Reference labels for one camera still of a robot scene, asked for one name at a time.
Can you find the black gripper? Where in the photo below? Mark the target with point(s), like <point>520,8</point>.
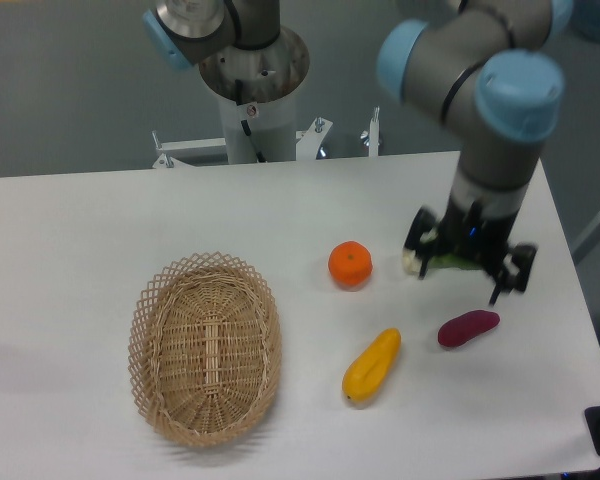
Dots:
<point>465,233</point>

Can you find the yellow mango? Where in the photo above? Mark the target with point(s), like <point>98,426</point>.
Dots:
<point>366,375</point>

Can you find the woven wicker basket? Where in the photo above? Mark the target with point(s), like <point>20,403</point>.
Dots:
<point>205,350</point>

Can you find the purple sweet potato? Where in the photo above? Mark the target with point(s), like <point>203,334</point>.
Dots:
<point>466,327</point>

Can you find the orange tangerine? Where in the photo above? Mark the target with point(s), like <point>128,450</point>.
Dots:
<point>350,264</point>

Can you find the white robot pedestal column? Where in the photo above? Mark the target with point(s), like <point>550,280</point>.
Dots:
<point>256,93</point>

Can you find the white metal base frame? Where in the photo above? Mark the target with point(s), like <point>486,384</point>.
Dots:
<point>309,145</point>

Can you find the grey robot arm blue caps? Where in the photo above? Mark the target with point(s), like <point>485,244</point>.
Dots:
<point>482,76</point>

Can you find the green bok choy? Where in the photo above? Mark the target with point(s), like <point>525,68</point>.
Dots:
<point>447,261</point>

